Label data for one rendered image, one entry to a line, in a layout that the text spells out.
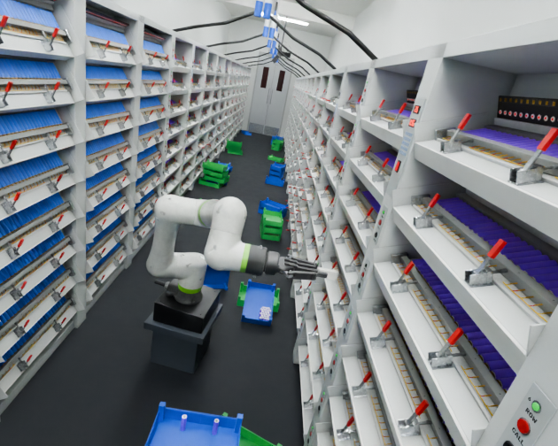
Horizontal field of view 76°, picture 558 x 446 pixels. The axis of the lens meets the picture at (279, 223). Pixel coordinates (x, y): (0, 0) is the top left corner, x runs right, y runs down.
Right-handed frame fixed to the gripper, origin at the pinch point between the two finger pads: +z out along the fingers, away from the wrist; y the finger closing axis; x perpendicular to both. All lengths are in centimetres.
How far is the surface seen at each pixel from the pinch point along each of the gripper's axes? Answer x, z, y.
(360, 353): -24.2, 17.2, 6.2
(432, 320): 12.3, 17.5, 34.3
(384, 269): 9.6, 14.2, 8.1
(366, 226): 10.1, 15.1, -23.0
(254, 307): -96, -15, -106
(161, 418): -65, -45, 10
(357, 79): 62, 18, -138
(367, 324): -9.2, 14.1, 10.2
